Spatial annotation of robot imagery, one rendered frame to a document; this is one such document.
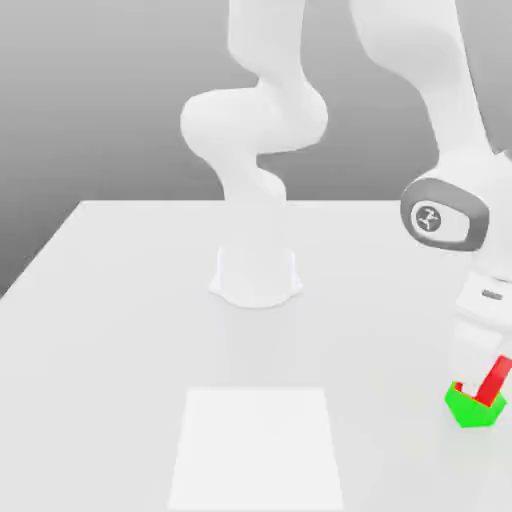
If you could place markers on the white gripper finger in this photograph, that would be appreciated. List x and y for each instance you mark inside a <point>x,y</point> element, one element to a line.
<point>474,352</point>

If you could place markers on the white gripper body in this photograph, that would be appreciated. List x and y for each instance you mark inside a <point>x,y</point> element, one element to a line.
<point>476,304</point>

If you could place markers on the small red cube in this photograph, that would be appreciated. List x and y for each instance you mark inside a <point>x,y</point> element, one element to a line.
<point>494,380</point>

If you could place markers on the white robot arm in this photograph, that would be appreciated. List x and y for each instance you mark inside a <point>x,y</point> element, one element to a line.
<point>256,120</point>

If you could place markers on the small green cube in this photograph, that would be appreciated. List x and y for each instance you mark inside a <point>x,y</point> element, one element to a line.
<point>474,414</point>

